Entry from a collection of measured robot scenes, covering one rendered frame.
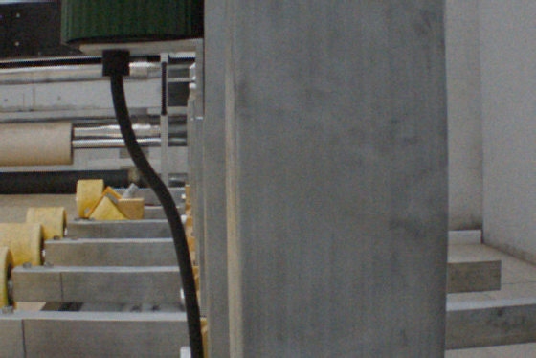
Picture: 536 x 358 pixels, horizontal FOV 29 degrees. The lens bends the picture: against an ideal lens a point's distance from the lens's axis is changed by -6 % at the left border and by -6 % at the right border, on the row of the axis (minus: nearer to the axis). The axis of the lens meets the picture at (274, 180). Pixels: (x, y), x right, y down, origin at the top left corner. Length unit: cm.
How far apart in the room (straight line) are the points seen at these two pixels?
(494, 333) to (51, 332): 31
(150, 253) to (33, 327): 50
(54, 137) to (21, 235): 180
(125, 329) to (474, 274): 40
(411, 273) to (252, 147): 3
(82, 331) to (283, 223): 56
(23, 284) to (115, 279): 9
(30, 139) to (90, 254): 181
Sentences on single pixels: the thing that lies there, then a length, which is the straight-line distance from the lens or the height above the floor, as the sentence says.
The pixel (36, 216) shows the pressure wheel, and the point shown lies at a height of 97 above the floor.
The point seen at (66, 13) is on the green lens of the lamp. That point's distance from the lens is 43.
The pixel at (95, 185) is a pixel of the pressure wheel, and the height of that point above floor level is 97.
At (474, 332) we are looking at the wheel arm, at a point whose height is 94.
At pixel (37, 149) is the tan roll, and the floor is 103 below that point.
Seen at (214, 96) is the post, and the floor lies 110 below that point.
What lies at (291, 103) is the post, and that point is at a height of 109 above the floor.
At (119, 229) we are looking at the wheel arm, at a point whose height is 95.
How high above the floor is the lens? 109
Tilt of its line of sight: 3 degrees down
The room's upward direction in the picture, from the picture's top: 1 degrees counter-clockwise
